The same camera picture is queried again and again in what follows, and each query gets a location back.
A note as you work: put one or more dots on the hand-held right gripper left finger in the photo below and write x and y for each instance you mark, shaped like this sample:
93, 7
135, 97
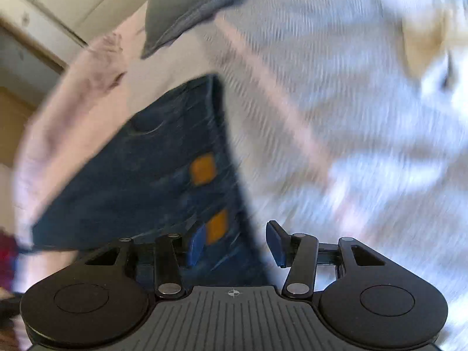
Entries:
195, 243

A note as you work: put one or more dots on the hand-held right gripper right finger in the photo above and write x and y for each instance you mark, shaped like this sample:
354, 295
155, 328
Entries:
274, 243

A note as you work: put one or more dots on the blue denim jeans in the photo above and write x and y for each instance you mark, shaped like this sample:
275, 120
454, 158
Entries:
146, 175

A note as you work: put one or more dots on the pink bed cover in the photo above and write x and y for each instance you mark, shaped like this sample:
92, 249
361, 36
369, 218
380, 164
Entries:
153, 76

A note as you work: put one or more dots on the pink cloth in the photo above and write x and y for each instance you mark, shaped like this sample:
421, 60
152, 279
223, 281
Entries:
73, 109

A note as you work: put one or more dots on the red and blue cloth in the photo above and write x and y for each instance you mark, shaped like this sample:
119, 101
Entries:
7, 259

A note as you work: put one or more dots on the grey pillow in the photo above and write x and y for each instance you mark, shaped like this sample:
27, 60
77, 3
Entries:
175, 7

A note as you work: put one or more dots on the white garment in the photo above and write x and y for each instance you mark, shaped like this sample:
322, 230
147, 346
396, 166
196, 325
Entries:
424, 44

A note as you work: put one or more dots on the white wardrobe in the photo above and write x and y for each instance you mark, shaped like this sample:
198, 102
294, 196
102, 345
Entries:
73, 0

